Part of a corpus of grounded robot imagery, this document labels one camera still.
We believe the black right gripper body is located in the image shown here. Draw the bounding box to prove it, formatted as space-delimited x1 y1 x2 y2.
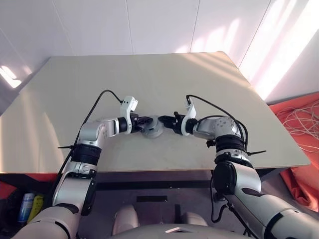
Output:
171 111 184 135

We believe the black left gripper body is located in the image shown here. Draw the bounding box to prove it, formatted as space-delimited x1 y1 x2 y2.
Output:
131 113 148 133

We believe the silver round motor lid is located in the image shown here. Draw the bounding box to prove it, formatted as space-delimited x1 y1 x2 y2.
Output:
147 117 164 132

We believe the grey round motor housing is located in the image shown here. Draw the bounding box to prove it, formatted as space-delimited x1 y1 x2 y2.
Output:
142 124 164 139

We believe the grey rounded right leg shell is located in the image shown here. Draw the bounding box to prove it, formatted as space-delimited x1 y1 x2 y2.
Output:
181 211 207 227

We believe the grey rounded leg shell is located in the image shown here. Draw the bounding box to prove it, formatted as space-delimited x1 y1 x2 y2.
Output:
112 204 139 236
181 211 207 227

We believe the grey rounded left leg shell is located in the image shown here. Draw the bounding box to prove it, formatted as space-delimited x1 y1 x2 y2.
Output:
112 204 139 236

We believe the grey robot torso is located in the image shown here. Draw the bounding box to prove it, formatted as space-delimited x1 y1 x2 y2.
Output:
74 222 247 239

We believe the yellow plastic object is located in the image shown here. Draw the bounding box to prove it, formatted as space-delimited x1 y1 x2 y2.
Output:
27 195 44 224

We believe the blue spray bottle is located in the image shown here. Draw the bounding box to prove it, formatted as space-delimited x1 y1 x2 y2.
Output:
17 193 35 222

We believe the orange fabric cloth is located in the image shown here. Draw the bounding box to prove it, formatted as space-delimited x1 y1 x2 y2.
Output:
268 92 319 212
0 173 59 200

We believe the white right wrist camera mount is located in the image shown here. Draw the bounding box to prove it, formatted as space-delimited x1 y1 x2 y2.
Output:
179 99 197 136

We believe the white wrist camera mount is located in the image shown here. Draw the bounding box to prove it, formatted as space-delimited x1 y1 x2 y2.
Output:
119 96 139 135
179 99 197 136

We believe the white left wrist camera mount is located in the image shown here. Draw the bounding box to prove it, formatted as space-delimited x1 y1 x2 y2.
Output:
119 96 139 135

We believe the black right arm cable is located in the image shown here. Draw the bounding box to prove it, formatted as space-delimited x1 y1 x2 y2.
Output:
185 94 250 152

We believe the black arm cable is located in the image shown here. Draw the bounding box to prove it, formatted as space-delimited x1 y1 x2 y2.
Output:
185 94 250 152
51 89 124 192

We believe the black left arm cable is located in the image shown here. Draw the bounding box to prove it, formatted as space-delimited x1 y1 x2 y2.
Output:
51 89 124 192

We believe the black table frame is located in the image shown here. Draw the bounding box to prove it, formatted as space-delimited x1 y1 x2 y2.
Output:
94 168 284 191

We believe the white coiled cable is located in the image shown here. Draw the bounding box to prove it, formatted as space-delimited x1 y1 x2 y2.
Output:
275 101 319 151

